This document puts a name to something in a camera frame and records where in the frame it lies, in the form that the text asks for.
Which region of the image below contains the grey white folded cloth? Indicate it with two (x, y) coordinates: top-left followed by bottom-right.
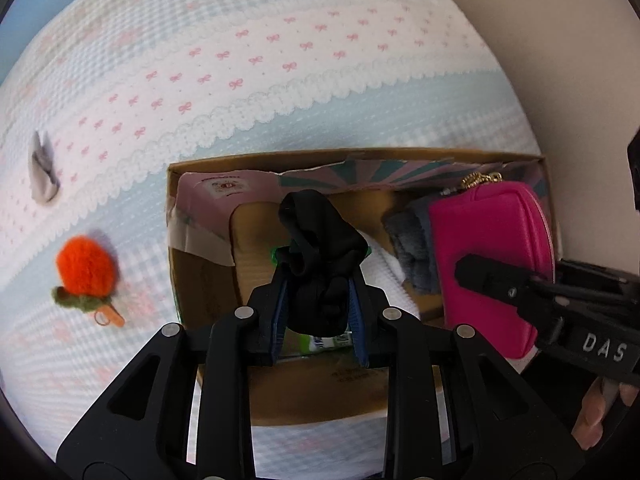
(27, 130), (62, 205)

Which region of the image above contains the cardboard box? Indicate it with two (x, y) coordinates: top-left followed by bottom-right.
(166, 146), (564, 427)

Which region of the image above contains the person's right hand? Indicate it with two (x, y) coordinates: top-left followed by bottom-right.
(571, 374), (637, 454)

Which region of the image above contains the pink zipper pouch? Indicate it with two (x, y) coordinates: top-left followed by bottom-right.
(428, 171), (556, 360)

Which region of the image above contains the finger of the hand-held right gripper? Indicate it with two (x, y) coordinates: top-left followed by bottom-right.
(454, 253), (567, 312)
(626, 130), (640, 211)

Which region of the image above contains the orange plush fruit keychain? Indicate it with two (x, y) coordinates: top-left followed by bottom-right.
(50, 234), (126, 330)

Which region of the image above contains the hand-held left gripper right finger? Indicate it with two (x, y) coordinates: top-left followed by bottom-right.
(348, 271), (585, 463)

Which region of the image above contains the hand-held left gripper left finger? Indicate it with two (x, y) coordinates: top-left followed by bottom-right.
(56, 260), (291, 463)

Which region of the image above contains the black scrunchie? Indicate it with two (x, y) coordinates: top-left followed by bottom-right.
(276, 189), (372, 337)

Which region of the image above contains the green snack packet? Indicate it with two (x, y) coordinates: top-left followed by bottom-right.
(270, 245), (357, 356)

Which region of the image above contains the grey fuzzy sock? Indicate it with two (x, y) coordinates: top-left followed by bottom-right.
(382, 195), (442, 295)

